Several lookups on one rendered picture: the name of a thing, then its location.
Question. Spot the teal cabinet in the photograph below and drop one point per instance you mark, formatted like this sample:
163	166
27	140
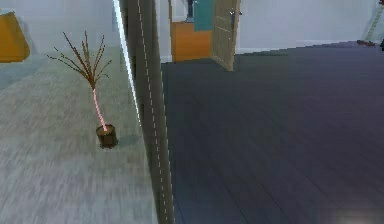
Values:
203	15

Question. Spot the tan wooden room door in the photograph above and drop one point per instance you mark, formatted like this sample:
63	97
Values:
224	33

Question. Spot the pale wooden ladder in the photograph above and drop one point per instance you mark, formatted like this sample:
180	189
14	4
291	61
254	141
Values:
374	25

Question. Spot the bare brown potted plant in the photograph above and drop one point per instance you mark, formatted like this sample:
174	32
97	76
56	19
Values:
106	133

